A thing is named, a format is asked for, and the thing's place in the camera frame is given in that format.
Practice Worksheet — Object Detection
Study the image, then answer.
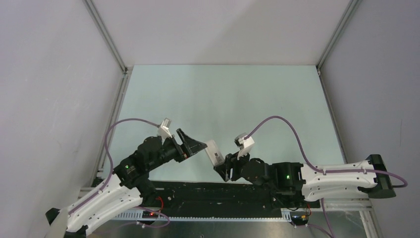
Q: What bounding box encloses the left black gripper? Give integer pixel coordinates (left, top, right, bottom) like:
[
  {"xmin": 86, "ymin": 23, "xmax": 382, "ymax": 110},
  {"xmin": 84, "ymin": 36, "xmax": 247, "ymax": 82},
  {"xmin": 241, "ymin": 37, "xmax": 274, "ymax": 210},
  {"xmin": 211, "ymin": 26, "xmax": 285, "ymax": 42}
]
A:
[{"xmin": 148, "ymin": 128, "xmax": 207, "ymax": 171}]

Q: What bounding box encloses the white remote control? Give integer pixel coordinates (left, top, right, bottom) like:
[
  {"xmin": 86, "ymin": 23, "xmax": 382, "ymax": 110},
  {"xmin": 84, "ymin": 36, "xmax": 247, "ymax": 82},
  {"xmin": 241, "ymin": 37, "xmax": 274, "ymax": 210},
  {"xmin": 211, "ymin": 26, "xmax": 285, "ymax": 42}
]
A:
[{"xmin": 205, "ymin": 140, "xmax": 225, "ymax": 167}]

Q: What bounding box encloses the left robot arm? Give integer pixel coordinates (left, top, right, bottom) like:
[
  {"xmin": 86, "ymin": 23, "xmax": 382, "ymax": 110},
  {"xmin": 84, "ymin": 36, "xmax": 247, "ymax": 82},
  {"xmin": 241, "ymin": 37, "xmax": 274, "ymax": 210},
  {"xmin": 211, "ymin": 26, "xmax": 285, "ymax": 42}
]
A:
[{"xmin": 46, "ymin": 129, "xmax": 207, "ymax": 238}]

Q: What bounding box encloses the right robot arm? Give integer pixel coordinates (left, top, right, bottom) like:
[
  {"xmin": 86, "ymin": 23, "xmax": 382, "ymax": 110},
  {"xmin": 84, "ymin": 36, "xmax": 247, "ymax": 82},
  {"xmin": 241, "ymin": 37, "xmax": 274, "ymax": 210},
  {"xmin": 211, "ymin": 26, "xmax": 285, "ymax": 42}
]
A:
[{"xmin": 213, "ymin": 154, "xmax": 396, "ymax": 207}]

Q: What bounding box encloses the left electronics board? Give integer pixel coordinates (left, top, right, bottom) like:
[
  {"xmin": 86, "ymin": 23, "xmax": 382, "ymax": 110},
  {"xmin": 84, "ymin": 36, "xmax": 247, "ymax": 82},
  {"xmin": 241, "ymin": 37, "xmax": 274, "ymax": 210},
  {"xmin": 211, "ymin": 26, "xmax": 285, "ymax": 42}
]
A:
[{"xmin": 141, "ymin": 210, "xmax": 160, "ymax": 219}]

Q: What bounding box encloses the electronics board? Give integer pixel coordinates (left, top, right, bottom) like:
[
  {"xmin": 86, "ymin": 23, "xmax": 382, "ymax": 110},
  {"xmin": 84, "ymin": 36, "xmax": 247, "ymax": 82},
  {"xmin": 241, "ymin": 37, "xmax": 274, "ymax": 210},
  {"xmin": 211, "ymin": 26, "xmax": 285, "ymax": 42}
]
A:
[
  {"xmin": 141, "ymin": 210, "xmax": 160, "ymax": 219},
  {"xmin": 291, "ymin": 215, "xmax": 310, "ymax": 227}
]

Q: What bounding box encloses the right electronics board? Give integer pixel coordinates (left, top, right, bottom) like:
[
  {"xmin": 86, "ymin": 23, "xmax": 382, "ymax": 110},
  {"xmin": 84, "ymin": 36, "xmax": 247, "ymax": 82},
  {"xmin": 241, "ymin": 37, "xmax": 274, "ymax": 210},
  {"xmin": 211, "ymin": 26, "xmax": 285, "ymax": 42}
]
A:
[{"xmin": 291, "ymin": 215, "xmax": 310, "ymax": 227}]

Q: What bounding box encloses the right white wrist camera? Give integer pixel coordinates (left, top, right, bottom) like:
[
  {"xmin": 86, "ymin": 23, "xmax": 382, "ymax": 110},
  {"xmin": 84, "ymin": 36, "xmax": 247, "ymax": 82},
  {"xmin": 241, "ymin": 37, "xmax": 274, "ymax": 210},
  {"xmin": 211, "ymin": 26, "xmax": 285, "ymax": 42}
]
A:
[{"xmin": 234, "ymin": 133, "xmax": 255, "ymax": 160}]

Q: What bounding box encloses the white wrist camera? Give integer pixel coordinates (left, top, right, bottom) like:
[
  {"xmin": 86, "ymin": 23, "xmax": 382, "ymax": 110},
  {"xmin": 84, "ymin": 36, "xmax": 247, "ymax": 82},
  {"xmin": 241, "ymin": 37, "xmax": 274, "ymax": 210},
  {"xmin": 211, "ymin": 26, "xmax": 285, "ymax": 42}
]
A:
[
  {"xmin": 157, "ymin": 118, "xmax": 172, "ymax": 141},
  {"xmin": 234, "ymin": 133, "xmax": 255, "ymax": 160}
]

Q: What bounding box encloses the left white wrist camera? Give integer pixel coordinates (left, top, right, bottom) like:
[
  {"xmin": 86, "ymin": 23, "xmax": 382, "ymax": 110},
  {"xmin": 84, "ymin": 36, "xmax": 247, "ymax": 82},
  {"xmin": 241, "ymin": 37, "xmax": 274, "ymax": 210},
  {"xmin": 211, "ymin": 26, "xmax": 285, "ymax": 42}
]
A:
[{"xmin": 157, "ymin": 118, "xmax": 172, "ymax": 141}]

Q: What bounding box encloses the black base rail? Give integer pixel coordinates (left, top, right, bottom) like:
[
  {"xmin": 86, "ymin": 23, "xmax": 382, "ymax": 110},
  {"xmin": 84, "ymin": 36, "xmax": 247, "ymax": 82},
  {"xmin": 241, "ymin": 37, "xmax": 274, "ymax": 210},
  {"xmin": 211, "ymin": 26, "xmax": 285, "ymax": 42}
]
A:
[{"xmin": 93, "ymin": 178, "xmax": 320, "ymax": 219}]

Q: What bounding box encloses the grey slotted cable duct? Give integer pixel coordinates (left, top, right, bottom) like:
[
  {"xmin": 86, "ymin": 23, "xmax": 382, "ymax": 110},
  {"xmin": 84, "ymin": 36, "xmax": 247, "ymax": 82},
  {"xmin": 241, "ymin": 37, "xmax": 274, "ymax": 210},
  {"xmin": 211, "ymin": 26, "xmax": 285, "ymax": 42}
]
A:
[{"xmin": 120, "ymin": 209, "xmax": 291, "ymax": 222}]

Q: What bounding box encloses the left aluminium frame post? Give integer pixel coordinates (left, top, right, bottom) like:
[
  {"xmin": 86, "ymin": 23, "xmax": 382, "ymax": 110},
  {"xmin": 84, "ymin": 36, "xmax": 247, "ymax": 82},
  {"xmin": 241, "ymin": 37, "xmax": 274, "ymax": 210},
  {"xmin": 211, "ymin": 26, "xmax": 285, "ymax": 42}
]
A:
[{"xmin": 82, "ymin": 0, "xmax": 128, "ymax": 74}]

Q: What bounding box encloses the aluminium frame post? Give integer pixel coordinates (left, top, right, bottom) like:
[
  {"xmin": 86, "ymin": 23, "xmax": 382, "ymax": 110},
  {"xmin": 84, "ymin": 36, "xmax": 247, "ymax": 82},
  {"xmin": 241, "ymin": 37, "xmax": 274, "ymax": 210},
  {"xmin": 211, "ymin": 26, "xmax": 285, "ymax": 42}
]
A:
[
  {"xmin": 316, "ymin": 0, "xmax": 363, "ymax": 71},
  {"xmin": 82, "ymin": 0, "xmax": 128, "ymax": 74}
]

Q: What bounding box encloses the right aluminium frame post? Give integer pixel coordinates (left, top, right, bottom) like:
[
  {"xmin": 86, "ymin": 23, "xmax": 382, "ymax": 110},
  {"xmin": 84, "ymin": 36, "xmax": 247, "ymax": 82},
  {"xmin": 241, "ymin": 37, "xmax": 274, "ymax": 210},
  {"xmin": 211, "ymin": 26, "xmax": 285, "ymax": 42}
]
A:
[{"xmin": 316, "ymin": 0, "xmax": 363, "ymax": 71}]

